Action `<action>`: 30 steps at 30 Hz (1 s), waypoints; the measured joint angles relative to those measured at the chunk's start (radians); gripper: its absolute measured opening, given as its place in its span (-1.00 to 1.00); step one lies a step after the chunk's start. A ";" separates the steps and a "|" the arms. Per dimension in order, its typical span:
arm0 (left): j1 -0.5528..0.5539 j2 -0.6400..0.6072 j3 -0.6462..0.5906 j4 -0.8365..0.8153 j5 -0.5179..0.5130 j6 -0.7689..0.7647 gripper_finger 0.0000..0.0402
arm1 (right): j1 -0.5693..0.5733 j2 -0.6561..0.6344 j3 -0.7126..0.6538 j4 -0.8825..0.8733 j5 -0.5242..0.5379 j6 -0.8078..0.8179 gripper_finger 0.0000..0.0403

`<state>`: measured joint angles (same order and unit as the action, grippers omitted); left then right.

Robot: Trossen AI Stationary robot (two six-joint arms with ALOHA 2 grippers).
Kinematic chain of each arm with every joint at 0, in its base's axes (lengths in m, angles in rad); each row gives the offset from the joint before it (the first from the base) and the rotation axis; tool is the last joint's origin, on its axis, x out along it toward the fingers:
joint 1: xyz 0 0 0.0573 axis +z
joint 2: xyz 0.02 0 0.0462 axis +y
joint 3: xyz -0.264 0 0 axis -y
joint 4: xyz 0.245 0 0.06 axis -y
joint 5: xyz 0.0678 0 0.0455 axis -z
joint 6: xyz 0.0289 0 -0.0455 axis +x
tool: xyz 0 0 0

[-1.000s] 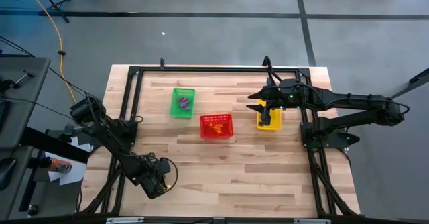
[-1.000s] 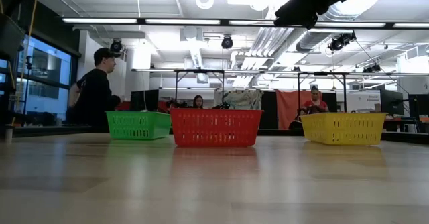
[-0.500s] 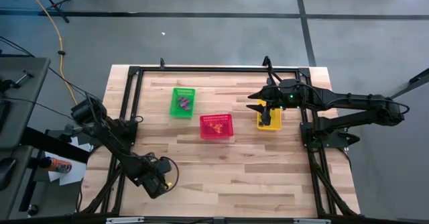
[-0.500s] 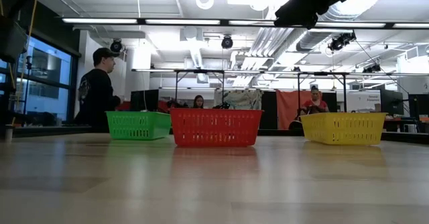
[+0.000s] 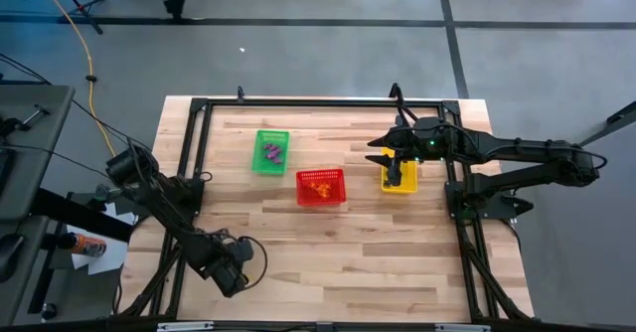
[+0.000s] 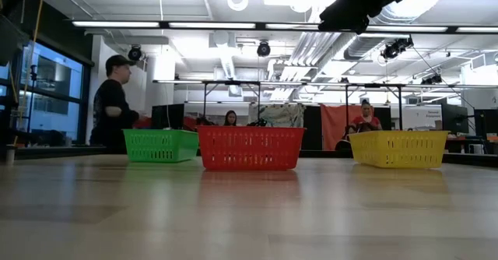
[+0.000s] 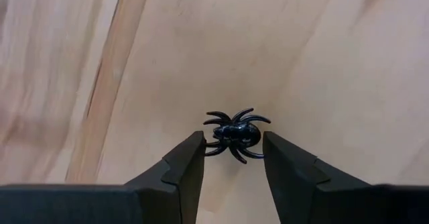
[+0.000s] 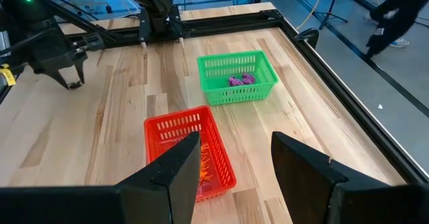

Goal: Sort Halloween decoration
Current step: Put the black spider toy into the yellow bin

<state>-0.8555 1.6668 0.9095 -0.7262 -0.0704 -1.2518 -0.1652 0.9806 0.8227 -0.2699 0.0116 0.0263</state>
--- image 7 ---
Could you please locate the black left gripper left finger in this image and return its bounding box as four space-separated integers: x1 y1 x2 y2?
0 130 206 224

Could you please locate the black spider decoration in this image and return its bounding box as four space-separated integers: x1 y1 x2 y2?
202 107 271 165

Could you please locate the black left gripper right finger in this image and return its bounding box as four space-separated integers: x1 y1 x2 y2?
262 131 429 224

